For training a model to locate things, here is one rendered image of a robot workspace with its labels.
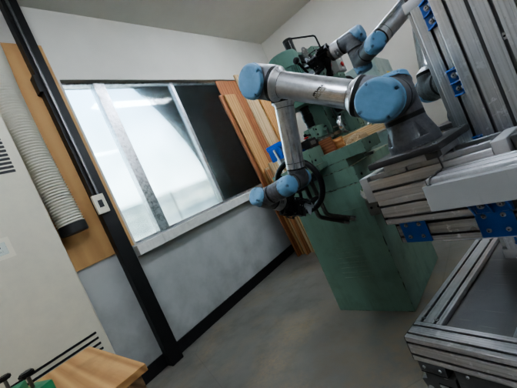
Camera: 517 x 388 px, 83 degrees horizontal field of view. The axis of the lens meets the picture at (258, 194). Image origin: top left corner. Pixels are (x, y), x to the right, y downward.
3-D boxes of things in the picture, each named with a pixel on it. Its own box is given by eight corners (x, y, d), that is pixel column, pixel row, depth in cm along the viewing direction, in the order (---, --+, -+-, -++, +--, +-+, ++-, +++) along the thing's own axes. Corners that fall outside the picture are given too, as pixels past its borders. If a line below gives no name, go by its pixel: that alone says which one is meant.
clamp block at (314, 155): (292, 175, 156) (285, 159, 155) (305, 168, 165) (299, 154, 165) (315, 165, 145) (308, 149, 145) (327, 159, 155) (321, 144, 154)
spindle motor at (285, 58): (283, 116, 168) (261, 66, 167) (299, 112, 181) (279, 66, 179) (307, 102, 156) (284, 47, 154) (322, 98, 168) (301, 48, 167)
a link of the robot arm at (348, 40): (363, 40, 123) (355, 21, 123) (341, 55, 131) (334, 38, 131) (370, 41, 129) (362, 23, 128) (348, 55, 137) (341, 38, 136)
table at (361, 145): (265, 192, 172) (261, 182, 172) (294, 177, 194) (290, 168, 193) (358, 155, 129) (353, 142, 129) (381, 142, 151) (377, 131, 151)
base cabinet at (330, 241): (338, 310, 177) (291, 204, 174) (372, 264, 218) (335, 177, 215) (415, 312, 145) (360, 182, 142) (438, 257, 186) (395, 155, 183)
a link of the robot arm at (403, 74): (427, 105, 91) (410, 65, 91) (419, 108, 81) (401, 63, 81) (389, 122, 99) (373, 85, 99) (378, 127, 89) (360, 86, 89)
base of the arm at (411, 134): (450, 130, 89) (438, 100, 89) (429, 143, 81) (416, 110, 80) (404, 146, 102) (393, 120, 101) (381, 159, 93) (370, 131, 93)
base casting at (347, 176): (292, 203, 174) (286, 189, 174) (335, 177, 215) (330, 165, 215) (360, 182, 143) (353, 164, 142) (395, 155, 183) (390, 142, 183)
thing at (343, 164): (289, 188, 172) (286, 182, 172) (308, 178, 187) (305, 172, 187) (348, 166, 144) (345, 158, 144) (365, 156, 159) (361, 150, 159)
